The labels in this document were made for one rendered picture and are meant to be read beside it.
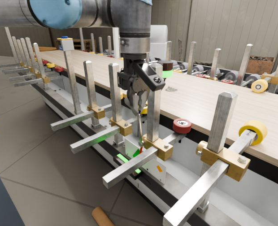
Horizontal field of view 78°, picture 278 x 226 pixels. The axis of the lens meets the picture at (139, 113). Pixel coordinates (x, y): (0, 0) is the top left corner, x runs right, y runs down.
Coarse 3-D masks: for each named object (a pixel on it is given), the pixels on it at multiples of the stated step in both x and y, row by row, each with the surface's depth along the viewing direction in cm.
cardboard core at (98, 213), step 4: (96, 208) 127; (100, 208) 129; (92, 212) 126; (96, 212) 125; (100, 212) 125; (92, 216) 126; (96, 216) 123; (100, 216) 122; (104, 216) 122; (96, 220) 122; (100, 220) 120; (104, 220) 119; (108, 220) 120; (100, 224) 119; (104, 224) 117; (108, 224) 117; (112, 224) 118
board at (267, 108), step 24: (96, 72) 159; (168, 96) 106; (192, 96) 106; (216, 96) 106; (240, 96) 106; (264, 96) 106; (192, 120) 79; (240, 120) 79; (264, 120) 79; (264, 144) 63
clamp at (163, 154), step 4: (144, 136) 74; (144, 140) 72; (148, 140) 71; (156, 140) 71; (160, 140) 71; (148, 144) 71; (152, 144) 69; (156, 144) 68; (160, 144) 68; (164, 144) 68; (160, 148) 66; (164, 148) 66; (168, 148) 66; (172, 148) 68; (160, 152) 67; (164, 152) 65; (168, 152) 66; (160, 156) 68; (164, 156) 66; (168, 156) 68; (164, 160) 66
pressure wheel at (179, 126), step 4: (176, 120) 78; (180, 120) 79; (184, 120) 78; (188, 120) 78; (176, 124) 75; (180, 124) 75; (184, 124) 76; (188, 124) 75; (176, 128) 75; (180, 128) 74; (184, 128) 73; (188, 128) 74; (180, 132) 75; (184, 132) 74; (180, 140) 80
